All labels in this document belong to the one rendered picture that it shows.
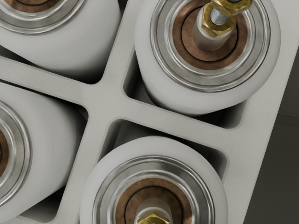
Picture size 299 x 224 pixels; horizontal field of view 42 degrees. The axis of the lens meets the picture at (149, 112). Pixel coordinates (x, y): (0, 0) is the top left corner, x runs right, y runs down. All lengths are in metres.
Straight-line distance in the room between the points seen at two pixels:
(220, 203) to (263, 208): 0.27
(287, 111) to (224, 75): 0.28
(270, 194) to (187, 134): 0.23
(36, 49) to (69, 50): 0.02
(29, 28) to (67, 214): 0.15
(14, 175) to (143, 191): 0.08
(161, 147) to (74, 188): 0.10
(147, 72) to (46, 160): 0.09
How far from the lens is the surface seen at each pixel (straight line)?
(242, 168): 0.33
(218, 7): 0.18
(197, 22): 0.22
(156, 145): 0.25
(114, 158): 0.25
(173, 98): 0.25
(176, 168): 0.24
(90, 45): 0.29
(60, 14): 0.26
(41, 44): 0.26
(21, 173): 0.26
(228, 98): 0.25
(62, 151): 0.29
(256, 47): 0.26
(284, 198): 0.53
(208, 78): 0.25
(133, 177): 0.24
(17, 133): 0.26
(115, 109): 0.32
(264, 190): 0.52
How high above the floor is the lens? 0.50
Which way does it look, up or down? 87 degrees down
